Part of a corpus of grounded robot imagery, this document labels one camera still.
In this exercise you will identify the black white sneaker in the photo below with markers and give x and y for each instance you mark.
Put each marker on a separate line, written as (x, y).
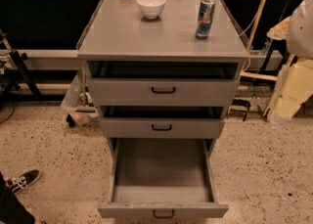
(22, 182)

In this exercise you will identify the white ceramic bowl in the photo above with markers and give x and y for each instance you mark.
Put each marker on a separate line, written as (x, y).
(151, 9)

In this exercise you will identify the black tripod stand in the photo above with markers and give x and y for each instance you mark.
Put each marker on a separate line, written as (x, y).
(19, 63)

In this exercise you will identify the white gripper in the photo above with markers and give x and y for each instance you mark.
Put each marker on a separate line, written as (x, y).
(301, 30)

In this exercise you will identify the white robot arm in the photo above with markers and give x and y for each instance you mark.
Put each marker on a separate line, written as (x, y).
(297, 30)

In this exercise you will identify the redbull can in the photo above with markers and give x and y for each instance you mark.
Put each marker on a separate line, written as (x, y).
(205, 18)

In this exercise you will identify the grey drawer cabinet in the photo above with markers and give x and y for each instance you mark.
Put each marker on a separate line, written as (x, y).
(119, 32)

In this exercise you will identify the grey top drawer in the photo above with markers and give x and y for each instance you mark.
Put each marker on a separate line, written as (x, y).
(126, 83)

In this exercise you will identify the grey bottom drawer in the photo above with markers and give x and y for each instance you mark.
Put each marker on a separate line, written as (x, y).
(162, 179)

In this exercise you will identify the grey drawer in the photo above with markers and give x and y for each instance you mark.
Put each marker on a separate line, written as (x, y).
(161, 122)
(126, 83)
(162, 179)

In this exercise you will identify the black trouser leg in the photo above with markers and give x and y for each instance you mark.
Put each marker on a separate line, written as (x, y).
(11, 210)

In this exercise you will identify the grey middle drawer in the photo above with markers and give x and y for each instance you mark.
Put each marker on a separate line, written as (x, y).
(161, 122)

